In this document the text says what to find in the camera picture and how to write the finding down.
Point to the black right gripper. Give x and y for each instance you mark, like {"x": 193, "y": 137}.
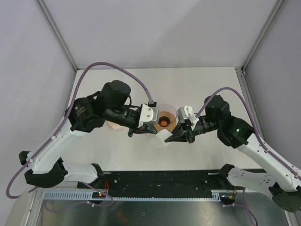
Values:
{"x": 183, "y": 134}

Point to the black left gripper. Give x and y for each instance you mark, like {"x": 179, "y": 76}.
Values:
{"x": 146, "y": 129}

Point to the clear pink glass dripper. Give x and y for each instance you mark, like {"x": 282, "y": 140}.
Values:
{"x": 167, "y": 112}

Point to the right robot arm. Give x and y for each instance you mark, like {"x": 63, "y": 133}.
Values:
{"x": 280, "y": 181}

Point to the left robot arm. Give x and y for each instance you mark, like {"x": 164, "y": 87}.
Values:
{"x": 47, "y": 168}

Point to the orange glass coffee carafe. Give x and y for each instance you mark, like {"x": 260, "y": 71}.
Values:
{"x": 163, "y": 123}

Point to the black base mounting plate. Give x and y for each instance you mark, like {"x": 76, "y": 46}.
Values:
{"x": 164, "y": 183}

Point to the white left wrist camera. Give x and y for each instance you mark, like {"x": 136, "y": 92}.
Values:
{"x": 148, "y": 115}

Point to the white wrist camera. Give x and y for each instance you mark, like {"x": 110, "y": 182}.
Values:
{"x": 148, "y": 115}
{"x": 186, "y": 113}

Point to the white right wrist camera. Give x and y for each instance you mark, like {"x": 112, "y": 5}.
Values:
{"x": 186, "y": 113}

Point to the aluminium side rail right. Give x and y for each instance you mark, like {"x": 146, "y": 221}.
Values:
{"x": 248, "y": 96}

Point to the grey slotted cable duct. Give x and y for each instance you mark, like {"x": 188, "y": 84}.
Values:
{"x": 89, "y": 195}

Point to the aluminium frame post left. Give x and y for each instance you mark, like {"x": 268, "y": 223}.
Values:
{"x": 56, "y": 32}

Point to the aluminium frame post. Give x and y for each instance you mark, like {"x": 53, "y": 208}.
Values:
{"x": 271, "y": 19}
{"x": 56, "y": 32}

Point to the aluminium frame post right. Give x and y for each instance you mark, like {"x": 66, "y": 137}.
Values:
{"x": 271, "y": 19}

